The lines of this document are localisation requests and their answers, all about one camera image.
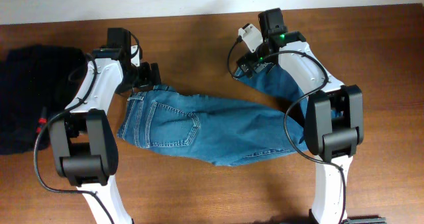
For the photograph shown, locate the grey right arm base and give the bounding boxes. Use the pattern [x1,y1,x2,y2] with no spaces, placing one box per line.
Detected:
[343,217,387,224]

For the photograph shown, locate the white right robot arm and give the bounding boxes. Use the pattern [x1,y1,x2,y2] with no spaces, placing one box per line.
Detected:
[232,8,364,223]

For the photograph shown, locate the blue denim jeans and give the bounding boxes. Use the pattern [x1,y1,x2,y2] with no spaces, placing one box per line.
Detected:
[117,63,344,167]

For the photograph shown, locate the black fabric bag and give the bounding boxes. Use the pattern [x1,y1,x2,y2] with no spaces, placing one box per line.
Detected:
[1,44,86,155]

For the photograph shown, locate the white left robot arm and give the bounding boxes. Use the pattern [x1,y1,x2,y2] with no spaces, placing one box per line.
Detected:
[46,28,161,223]

